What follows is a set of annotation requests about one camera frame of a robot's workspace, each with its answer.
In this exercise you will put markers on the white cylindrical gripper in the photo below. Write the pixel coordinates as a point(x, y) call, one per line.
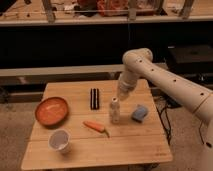
point(127, 82)

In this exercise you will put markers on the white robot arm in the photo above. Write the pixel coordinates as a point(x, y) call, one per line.
point(195, 98)

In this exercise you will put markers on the clear plastic bottle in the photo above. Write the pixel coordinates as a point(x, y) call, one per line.
point(114, 110)

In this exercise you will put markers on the blue sponge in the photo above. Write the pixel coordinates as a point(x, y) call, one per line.
point(140, 113)

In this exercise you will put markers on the black white striped block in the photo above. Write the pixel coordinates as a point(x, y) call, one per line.
point(94, 99)

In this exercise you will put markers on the orange carrot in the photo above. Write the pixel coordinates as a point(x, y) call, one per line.
point(97, 127)

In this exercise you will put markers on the wooden table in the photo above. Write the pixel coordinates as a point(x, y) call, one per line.
point(138, 138)

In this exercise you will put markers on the black box on shelf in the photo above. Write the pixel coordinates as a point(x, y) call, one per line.
point(190, 59)

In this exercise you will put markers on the orange round bowl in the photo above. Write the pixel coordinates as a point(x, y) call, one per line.
point(51, 111)

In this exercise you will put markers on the orange red cluttered object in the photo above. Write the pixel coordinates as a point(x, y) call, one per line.
point(112, 7)

